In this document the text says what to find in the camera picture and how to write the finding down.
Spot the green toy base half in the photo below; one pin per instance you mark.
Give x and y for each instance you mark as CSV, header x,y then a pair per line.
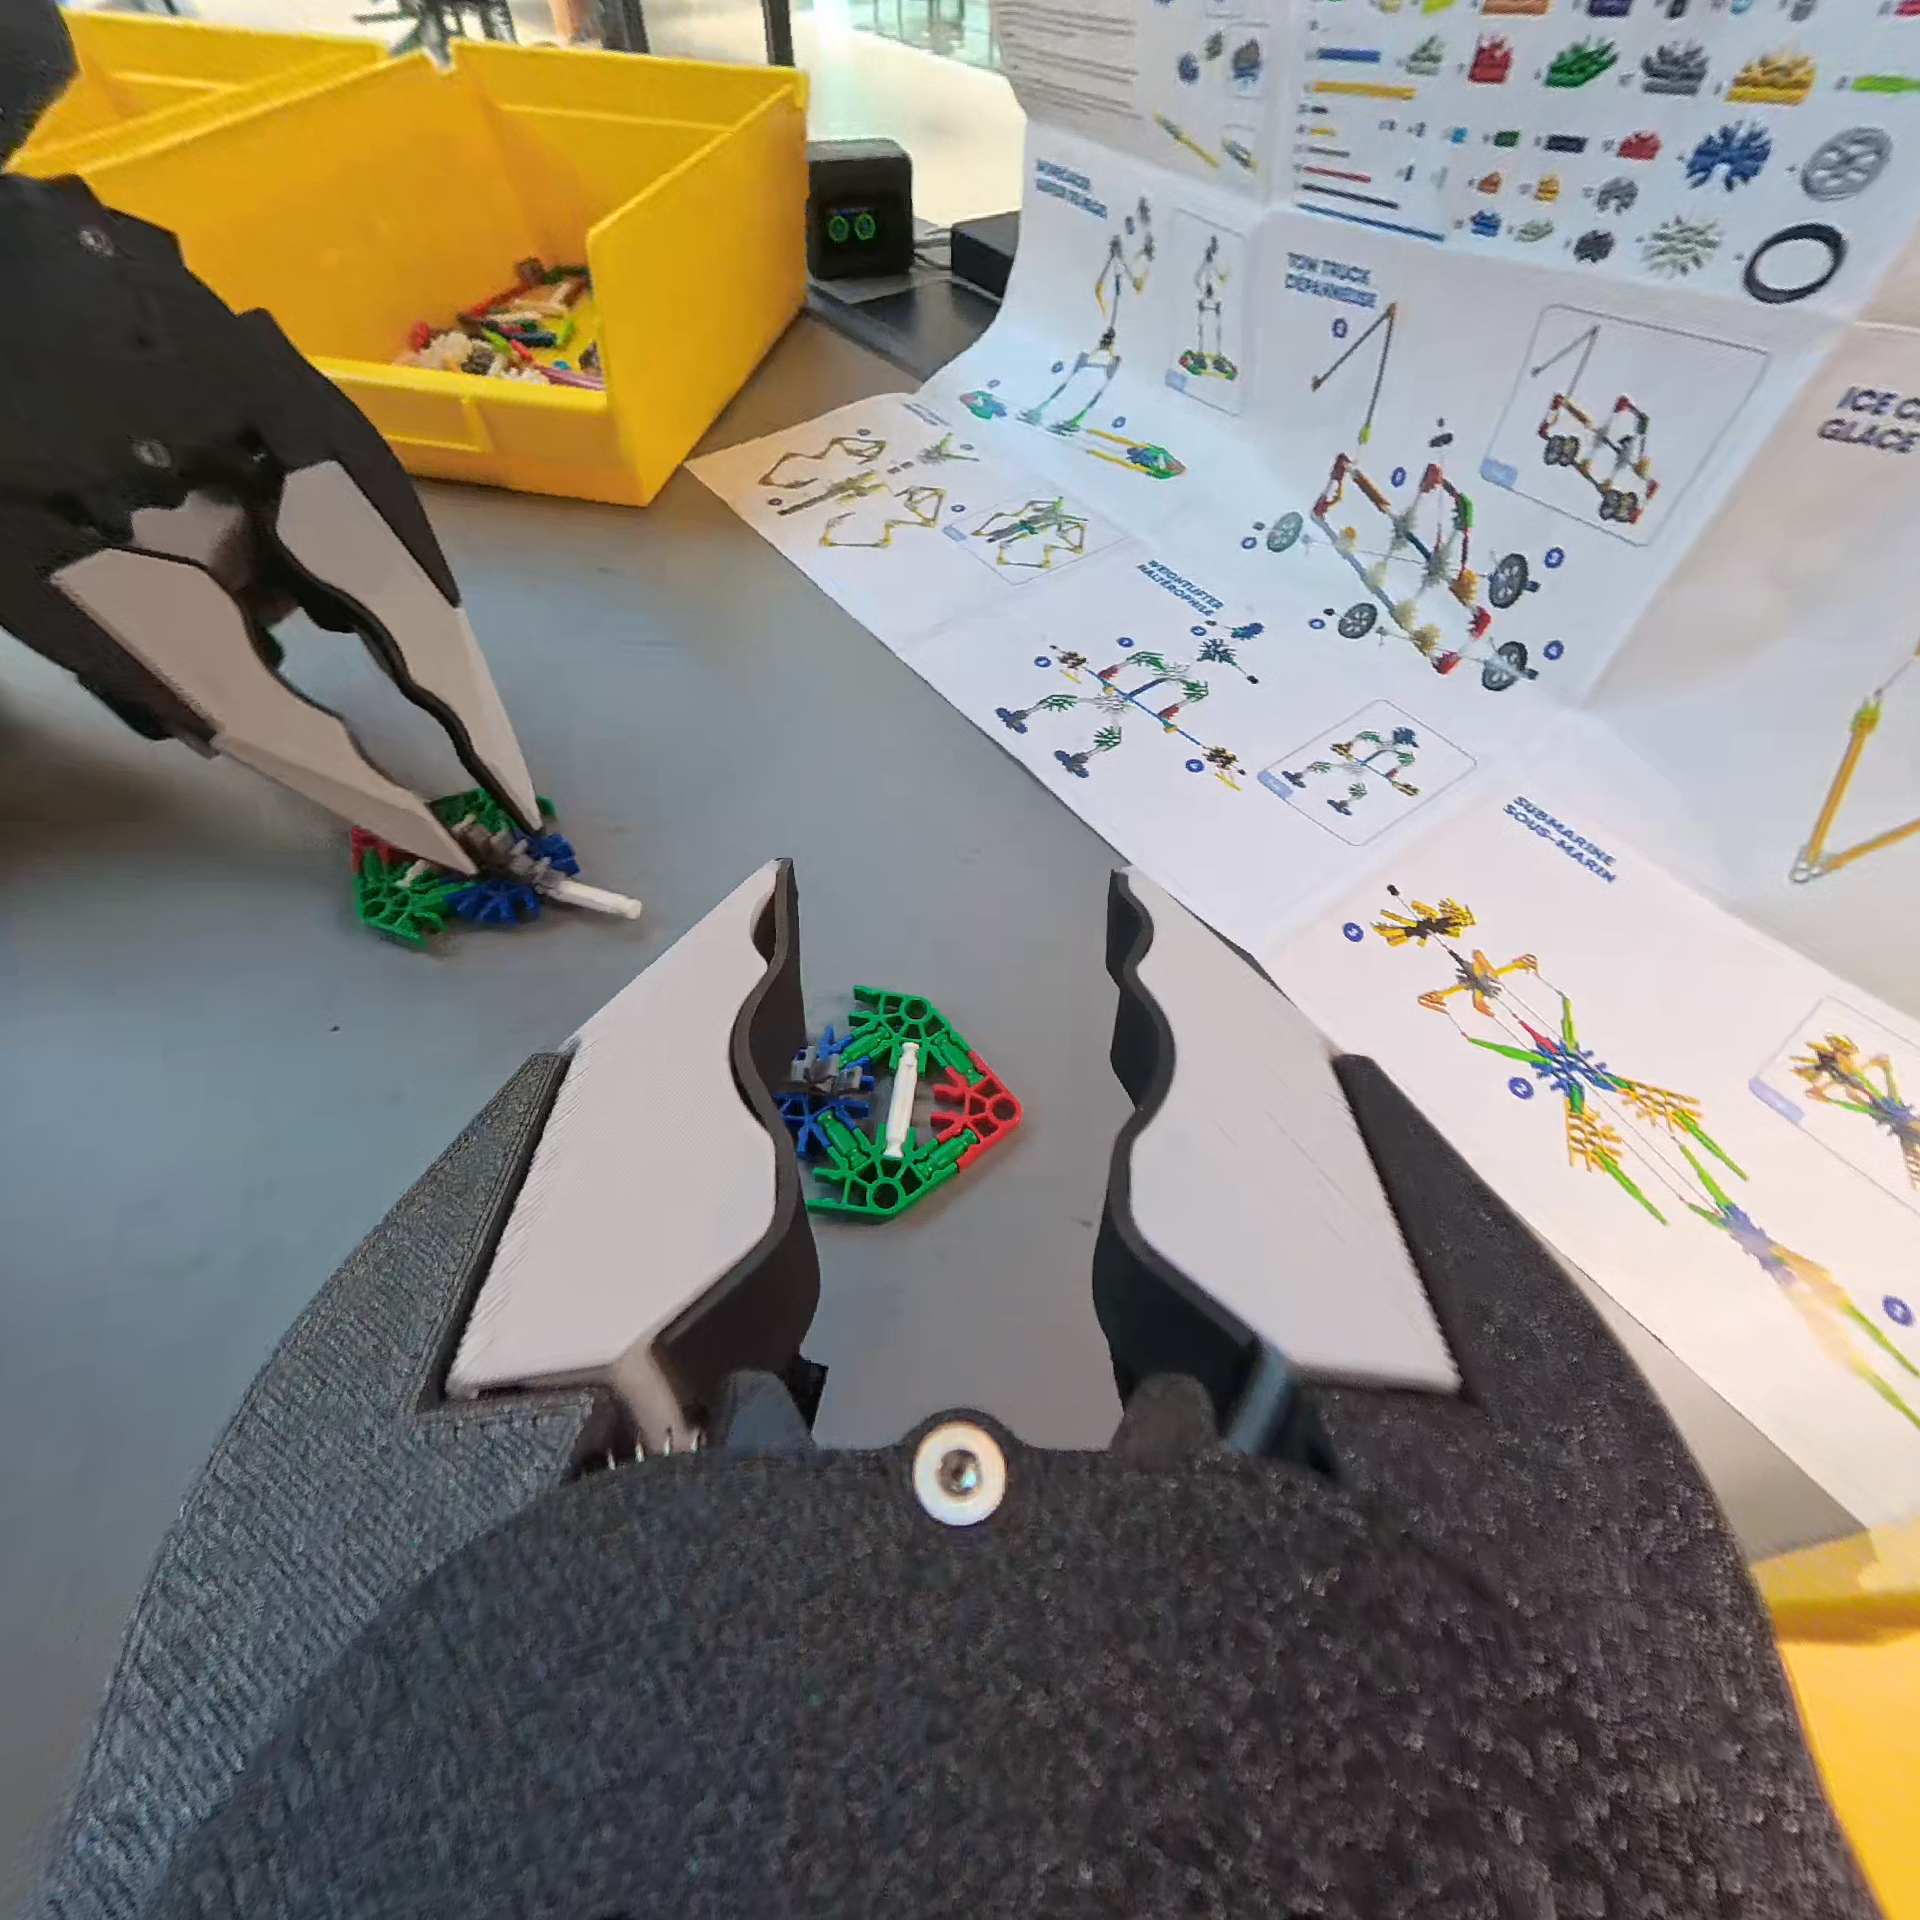
x,y
406,901

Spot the colourful toy rod model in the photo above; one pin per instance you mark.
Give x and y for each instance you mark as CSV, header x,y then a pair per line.
x,y
932,1140

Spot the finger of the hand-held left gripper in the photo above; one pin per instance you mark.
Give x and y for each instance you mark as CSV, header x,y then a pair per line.
x,y
240,707
406,602

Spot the white folded instruction booklet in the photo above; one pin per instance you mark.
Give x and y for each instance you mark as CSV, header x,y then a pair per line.
x,y
1260,451

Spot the pile of toy building pieces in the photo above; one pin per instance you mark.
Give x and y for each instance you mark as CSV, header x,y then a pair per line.
x,y
506,324

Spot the black device with green display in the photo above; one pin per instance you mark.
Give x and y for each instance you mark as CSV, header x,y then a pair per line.
x,y
862,217

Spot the small black box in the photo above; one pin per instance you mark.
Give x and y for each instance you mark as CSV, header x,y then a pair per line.
x,y
991,257

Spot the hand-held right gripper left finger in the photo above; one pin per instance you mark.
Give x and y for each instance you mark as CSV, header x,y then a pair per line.
x,y
645,1200

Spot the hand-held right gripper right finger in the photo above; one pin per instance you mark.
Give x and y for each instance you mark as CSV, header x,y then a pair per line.
x,y
1277,1200

